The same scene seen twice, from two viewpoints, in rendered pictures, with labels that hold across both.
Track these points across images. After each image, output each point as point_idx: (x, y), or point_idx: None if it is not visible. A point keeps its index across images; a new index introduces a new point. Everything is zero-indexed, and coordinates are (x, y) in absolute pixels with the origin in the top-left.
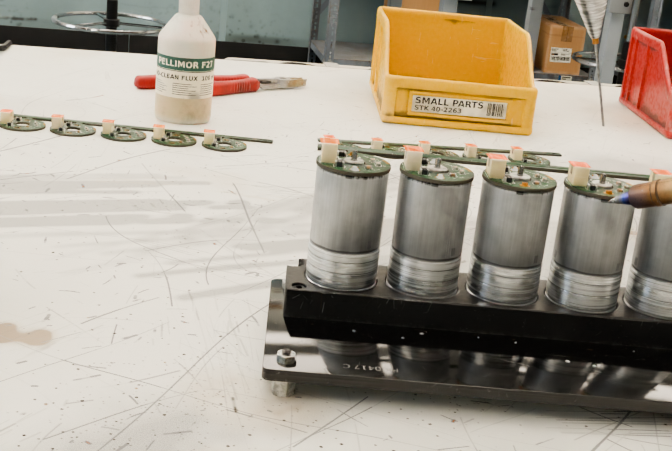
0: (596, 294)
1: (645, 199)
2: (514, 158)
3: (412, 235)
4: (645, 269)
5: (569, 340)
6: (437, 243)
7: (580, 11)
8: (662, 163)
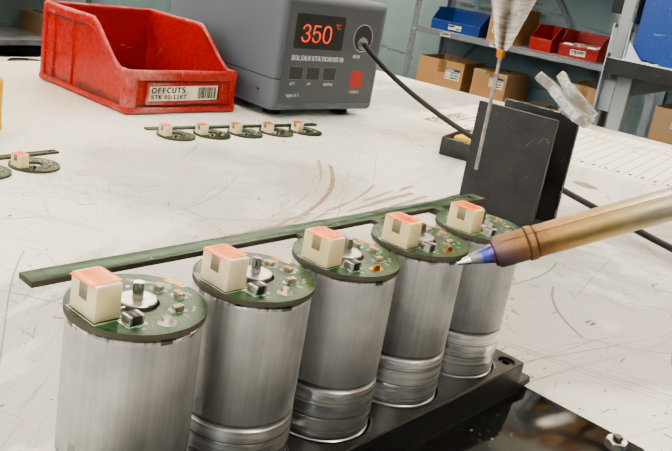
0: (433, 378)
1: (522, 255)
2: (20, 166)
3: (249, 395)
4: (460, 326)
5: (413, 447)
6: (285, 394)
7: (505, 10)
8: (151, 144)
